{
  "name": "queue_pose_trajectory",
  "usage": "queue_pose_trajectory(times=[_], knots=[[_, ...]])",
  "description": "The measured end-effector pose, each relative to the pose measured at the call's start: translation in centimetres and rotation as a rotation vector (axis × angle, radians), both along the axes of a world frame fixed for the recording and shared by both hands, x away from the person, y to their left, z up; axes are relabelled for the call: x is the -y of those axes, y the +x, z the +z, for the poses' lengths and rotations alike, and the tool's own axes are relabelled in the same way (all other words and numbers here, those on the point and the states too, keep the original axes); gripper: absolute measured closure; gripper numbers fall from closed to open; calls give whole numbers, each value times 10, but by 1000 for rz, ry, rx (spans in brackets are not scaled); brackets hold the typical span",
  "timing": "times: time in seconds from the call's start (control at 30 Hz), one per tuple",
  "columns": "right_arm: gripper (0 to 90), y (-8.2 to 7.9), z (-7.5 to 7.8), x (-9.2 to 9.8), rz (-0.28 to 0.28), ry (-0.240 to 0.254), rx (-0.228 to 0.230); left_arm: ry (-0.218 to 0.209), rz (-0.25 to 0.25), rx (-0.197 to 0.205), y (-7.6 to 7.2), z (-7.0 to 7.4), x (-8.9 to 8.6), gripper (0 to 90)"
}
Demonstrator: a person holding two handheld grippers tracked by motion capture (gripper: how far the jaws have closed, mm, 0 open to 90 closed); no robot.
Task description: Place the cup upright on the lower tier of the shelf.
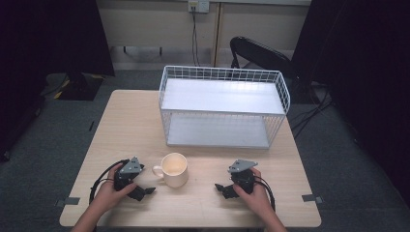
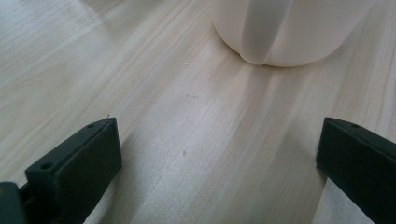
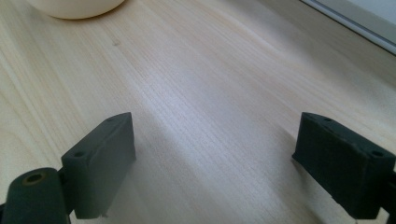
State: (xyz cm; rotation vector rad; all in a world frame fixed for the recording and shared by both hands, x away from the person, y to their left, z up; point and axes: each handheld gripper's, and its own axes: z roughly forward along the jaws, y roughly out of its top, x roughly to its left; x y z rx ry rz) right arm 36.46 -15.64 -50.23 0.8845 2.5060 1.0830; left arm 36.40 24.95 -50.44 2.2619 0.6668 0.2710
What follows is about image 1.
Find black stand base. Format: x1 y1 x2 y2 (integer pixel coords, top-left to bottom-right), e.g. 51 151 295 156
57 72 104 102

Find black socket cable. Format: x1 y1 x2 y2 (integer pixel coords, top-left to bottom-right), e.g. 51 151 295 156
190 9 201 68

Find person's left hand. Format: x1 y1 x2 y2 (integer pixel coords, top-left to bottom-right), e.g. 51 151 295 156
93 163 138 214

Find white wall socket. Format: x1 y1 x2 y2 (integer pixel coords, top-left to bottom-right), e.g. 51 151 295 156
188 0 211 14

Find person's right hand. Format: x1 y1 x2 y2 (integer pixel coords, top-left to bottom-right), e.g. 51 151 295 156
232 167 275 217

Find black chair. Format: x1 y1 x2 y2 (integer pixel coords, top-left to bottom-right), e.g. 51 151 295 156
229 36 295 79

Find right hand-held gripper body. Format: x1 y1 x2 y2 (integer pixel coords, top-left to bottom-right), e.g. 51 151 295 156
227 159 259 195

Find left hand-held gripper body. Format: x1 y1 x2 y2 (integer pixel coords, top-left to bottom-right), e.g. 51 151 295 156
113 157 145 191

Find white cup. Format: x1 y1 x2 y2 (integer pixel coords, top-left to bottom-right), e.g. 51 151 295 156
152 152 190 189

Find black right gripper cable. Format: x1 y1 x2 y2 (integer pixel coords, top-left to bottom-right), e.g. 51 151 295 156
253 175 277 213

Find black floor cables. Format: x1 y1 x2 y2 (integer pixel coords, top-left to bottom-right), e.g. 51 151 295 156
288 81 335 140

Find grey tape strip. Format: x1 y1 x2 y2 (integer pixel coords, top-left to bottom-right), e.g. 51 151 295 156
301 193 325 204
54 196 81 208

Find black curtain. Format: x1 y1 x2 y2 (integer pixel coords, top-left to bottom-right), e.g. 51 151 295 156
0 0 116 162
289 0 410 207

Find white wire shelf rack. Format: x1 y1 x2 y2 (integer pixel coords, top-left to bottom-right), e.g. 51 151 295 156
158 65 291 150

